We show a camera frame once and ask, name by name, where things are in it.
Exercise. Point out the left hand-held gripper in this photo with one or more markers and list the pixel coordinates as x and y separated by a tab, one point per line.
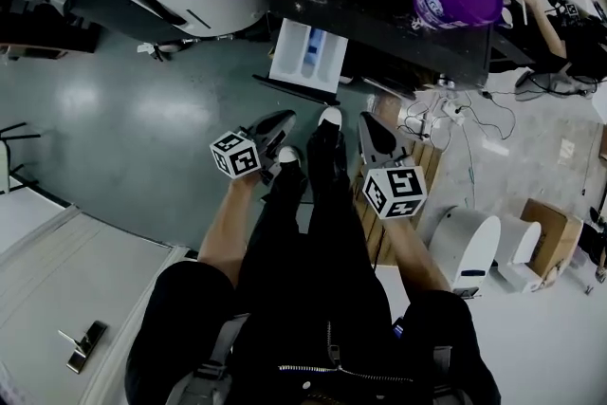
234	156

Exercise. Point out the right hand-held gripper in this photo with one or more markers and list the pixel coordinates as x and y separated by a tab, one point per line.
396	192

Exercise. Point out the person's right forearm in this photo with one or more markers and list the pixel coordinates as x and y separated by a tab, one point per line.
415	256

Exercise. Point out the person's left forearm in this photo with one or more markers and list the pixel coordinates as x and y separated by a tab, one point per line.
225	232

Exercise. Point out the cardboard box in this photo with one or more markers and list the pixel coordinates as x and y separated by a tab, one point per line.
552	227

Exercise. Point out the person's left white shoe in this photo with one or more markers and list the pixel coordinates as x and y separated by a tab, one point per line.
290	155

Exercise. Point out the person's white shoe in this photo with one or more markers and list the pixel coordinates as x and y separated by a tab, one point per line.
331	116
290	155

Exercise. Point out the wooden pallet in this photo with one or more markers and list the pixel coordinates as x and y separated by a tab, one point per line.
422	166

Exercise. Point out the person's right white shoe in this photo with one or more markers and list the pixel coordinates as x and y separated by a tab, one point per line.
331	116

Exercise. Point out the person's black trousers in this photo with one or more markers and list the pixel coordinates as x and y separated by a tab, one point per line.
327	204

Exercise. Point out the white power strip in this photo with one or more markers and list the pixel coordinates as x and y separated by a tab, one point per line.
453	114

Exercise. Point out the large white rounded appliance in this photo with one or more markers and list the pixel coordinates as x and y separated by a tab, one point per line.
467	246

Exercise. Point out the white plastic floor part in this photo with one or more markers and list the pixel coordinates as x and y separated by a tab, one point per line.
151	49

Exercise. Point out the small white rounded appliance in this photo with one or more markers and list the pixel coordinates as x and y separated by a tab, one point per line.
521	246

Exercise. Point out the person's black jacket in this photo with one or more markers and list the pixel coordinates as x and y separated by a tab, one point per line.
303	346

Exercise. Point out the grey door panel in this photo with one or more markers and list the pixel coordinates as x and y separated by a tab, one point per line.
61	275

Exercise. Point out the black frame folding chair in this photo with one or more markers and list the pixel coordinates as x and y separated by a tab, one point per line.
9	142

